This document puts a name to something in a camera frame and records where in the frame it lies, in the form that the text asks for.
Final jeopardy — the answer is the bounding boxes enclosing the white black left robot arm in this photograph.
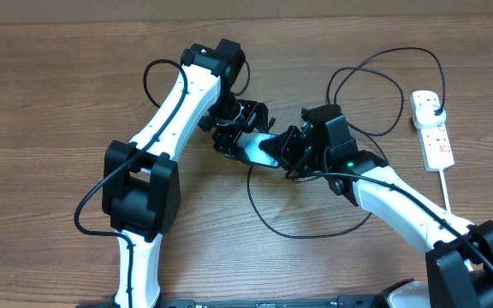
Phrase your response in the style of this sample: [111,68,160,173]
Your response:
[102,38,279,307]

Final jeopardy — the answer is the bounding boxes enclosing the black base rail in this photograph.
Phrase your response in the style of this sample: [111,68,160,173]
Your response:
[74,293,457,308]

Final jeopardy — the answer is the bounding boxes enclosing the Samsung Galaxy smartphone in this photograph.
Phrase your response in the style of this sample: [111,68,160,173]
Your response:
[237,132,280,169]

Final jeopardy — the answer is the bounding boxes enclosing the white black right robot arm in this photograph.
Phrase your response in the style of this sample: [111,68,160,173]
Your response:
[259,105,493,308]

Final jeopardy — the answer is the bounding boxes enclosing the black USB charging cable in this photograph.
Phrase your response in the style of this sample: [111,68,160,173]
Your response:
[246,46,448,240]

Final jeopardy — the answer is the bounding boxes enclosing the white charger plug adapter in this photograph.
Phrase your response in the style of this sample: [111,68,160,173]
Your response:
[413,105,447,129]

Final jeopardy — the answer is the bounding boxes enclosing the white power strip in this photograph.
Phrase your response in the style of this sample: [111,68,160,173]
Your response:
[409,90,454,171]

